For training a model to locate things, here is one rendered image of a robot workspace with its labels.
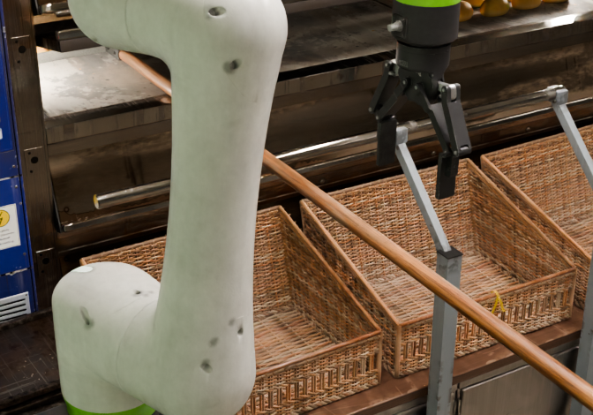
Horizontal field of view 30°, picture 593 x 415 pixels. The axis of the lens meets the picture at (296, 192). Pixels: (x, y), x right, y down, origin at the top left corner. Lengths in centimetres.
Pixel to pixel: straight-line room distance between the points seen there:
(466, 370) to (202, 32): 175
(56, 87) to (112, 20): 155
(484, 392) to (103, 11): 182
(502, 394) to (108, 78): 126
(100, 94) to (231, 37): 160
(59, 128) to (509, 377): 126
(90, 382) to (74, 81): 149
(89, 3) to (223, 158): 23
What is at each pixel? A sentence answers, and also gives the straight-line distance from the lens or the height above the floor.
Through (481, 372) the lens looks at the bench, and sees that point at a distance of 277.
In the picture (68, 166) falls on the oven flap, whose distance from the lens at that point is 261.
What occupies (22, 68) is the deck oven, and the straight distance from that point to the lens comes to 247.
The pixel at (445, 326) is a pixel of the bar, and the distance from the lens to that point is 253.
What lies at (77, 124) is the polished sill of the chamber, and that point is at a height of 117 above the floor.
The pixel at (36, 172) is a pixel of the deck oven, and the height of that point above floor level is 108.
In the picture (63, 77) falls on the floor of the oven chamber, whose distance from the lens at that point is 283.
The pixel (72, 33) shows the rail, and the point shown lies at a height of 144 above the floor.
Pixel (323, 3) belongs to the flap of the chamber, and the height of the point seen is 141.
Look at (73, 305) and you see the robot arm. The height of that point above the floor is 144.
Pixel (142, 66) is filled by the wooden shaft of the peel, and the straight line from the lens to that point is 279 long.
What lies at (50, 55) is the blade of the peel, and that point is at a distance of 294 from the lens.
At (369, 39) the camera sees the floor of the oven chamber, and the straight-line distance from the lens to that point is 306.
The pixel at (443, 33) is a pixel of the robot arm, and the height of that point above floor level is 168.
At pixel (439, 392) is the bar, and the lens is 263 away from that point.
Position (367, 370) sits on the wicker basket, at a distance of 268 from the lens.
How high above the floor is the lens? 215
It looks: 26 degrees down
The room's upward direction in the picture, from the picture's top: straight up
